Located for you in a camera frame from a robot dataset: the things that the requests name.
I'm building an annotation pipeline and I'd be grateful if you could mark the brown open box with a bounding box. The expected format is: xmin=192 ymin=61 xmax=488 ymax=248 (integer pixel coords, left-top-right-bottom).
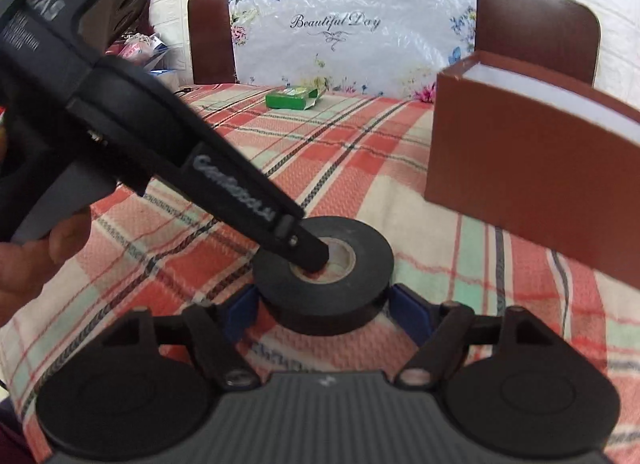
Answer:
xmin=424 ymin=50 xmax=640 ymax=290

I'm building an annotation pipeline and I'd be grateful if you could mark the green cardboard box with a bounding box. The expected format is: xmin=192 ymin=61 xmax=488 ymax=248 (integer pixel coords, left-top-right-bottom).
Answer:
xmin=265 ymin=86 xmax=321 ymax=110

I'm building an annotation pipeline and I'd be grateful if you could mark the floral plastic bag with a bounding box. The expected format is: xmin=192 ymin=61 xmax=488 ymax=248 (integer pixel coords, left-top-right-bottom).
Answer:
xmin=227 ymin=0 xmax=478 ymax=102

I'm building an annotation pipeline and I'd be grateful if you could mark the black tape roll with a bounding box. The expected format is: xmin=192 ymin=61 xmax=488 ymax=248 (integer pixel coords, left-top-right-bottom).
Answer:
xmin=251 ymin=217 xmax=394 ymax=336

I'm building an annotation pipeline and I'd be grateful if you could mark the person's left hand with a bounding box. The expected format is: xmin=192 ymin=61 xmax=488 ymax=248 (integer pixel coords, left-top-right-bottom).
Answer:
xmin=0 ymin=208 xmax=94 ymax=327

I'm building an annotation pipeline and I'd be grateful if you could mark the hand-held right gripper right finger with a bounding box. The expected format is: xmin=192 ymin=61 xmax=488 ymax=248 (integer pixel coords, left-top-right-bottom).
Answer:
xmin=389 ymin=283 xmax=554 ymax=391

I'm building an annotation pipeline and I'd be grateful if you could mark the brown chair backrest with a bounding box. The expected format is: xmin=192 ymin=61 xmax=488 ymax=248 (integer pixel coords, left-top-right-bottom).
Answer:
xmin=187 ymin=0 xmax=238 ymax=85
xmin=475 ymin=0 xmax=601 ymax=88

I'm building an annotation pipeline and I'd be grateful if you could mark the pink and white packet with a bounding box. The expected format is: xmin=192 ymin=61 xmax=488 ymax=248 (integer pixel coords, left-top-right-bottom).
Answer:
xmin=105 ymin=32 xmax=168 ymax=72

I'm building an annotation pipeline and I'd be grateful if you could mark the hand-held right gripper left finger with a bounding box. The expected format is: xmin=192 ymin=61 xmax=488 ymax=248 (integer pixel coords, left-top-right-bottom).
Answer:
xmin=102 ymin=288 xmax=261 ymax=391

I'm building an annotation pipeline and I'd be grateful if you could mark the blue tissue pack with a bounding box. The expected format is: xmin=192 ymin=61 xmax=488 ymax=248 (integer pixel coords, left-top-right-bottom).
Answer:
xmin=149 ymin=68 xmax=179 ymax=91

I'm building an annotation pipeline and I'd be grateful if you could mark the red plaid tablecloth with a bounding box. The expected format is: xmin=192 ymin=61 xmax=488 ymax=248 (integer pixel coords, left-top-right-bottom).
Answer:
xmin=0 ymin=82 xmax=640 ymax=464

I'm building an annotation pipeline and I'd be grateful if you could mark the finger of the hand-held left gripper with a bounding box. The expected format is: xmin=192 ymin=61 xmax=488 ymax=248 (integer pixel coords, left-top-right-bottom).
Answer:
xmin=67 ymin=59 xmax=332 ymax=275

